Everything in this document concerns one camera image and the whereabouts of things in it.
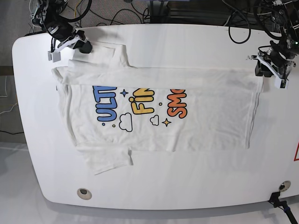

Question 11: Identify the white printed T-shirt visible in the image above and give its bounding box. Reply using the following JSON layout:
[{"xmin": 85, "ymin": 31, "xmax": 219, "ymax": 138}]
[{"xmin": 52, "ymin": 42, "xmax": 263, "ymax": 175}]

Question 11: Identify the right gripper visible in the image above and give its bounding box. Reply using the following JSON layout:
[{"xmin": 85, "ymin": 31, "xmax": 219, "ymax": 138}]
[{"xmin": 51, "ymin": 23, "xmax": 93, "ymax": 54}]

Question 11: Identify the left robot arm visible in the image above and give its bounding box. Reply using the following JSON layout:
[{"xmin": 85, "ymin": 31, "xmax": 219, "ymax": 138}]
[{"xmin": 251, "ymin": 0, "xmax": 299, "ymax": 81}]

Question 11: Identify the right table grommet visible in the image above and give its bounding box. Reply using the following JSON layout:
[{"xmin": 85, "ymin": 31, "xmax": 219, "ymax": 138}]
[{"xmin": 278, "ymin": 181, "xmax": 291, "ymax": 192}]

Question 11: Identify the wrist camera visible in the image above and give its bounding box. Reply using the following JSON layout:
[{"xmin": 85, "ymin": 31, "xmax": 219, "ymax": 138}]
[
  {"xmin": 274, "ymin": 77, "xmax": 289, "ymax": 89},
  {"xmin": 48, "ymin": 51, "xmax": 61, "ymax": 63}
]

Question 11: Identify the table grommet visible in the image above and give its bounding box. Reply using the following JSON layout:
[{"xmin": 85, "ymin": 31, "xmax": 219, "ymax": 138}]
[
  {"xmin": 278, "ymin": 181, "xmax": 291, "ymax": 192},
  {"xmin": 77, "ymin": 188, "xmax": 92, "ymax": 200}
]

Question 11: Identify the red warning sticker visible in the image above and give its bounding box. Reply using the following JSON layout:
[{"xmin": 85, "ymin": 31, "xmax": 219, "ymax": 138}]
[{"xmin": 294, "ymin": 143, "xmax": 299, "ymax": 161}]

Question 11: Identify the left table grommet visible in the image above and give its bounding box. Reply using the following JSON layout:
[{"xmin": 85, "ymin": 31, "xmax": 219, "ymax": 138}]
[{"xmin": 77, "ymin": 188, "xmax": 92, "ymax": 200}]

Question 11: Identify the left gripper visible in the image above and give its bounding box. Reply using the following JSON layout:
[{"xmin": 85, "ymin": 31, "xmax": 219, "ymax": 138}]
[{"xmin": 248, "ymin": 45, "xmax": 297, "ymax": 78}]

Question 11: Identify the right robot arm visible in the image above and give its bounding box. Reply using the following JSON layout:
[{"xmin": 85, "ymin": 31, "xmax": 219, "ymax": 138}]
[{"xmin": 30, "ymin": 0, "xmax": 93, "ymax": 55}]

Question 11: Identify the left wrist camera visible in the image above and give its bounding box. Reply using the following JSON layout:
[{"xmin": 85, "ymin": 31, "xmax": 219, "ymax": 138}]
[{"xmin": 274, "ymin": 77, "xmax": 289, "ymax": 89}]

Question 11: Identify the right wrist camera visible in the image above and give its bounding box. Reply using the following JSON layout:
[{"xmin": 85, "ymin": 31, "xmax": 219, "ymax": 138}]
[{"xmin": 48, "ymin": 51, "xmax": 61, "ymax": 63}]

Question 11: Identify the black table clamp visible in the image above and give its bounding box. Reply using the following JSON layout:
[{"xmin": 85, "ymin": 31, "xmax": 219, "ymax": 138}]
[{"xmin": 268, "ymin": 192, "xmax": 298, "ymax": 224}]

